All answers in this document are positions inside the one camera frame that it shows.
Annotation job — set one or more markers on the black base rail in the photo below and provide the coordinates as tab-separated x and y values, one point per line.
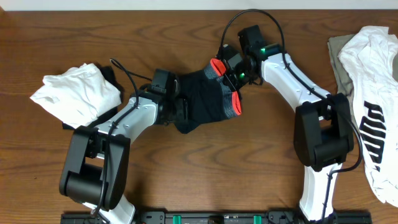
271	217

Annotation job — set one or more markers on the white crumpled garment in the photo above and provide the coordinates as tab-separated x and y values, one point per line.
368	59

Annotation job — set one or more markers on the black folded garment under shirt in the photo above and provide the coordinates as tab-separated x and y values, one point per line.
93	95

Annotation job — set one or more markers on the beige garment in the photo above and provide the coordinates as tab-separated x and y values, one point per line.
343	81

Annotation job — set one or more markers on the white folded shirt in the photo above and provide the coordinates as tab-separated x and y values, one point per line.
52	96

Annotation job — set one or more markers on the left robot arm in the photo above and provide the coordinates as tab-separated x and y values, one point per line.
95	169

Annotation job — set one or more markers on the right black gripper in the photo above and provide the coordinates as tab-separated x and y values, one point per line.
229	77

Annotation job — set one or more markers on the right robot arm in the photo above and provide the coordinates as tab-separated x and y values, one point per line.
323	133

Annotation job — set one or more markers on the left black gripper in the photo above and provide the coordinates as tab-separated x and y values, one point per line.
173	119

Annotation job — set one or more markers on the black leggings with red waistband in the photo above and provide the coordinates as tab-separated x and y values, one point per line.
209	99

